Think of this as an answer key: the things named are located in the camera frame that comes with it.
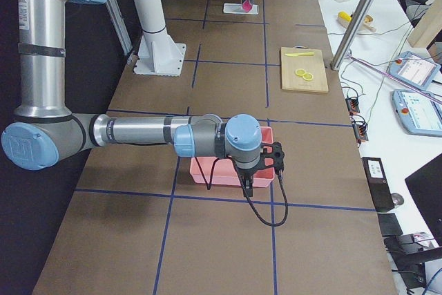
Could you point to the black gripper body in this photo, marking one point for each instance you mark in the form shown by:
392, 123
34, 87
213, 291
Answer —
245, 173

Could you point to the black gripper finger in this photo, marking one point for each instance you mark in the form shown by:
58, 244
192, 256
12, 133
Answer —
247, 186

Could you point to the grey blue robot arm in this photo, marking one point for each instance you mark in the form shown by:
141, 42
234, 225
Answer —
94, 84

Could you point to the pink plastic bin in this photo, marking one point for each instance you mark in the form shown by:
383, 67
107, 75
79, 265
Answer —
224, 173

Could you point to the white tray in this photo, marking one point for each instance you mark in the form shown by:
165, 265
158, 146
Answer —
237, 9

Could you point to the yellow plastic knife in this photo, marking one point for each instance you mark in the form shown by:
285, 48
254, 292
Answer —
304, 54

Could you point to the bamboo cutting board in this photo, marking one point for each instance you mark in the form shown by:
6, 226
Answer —
312, 64

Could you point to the lemon slice near board edge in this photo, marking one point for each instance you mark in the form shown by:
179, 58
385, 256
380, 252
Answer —
301, 72

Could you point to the lemon slice near board centre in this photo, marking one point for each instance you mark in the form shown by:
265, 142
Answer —
307, 76

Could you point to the black power adapter box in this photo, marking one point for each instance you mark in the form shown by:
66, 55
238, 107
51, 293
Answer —
377, 183

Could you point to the orange black circuit board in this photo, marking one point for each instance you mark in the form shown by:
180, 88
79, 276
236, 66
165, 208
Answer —
352, 105

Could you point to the black monitor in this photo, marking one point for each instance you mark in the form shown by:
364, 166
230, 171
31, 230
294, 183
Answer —
424, 186

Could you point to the far blue teach pendant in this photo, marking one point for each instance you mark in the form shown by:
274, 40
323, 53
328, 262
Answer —
415, 70

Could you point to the blue teach pendant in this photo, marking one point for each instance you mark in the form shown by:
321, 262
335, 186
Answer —
415, 70
418, 114

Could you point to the light wooden box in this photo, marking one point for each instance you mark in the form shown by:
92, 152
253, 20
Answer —
428, 27

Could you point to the near blue teach pendant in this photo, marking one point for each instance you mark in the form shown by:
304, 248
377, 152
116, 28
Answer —
418, 114

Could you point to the aluminium frame post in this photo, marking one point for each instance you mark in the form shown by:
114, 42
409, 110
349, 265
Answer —
350, 34

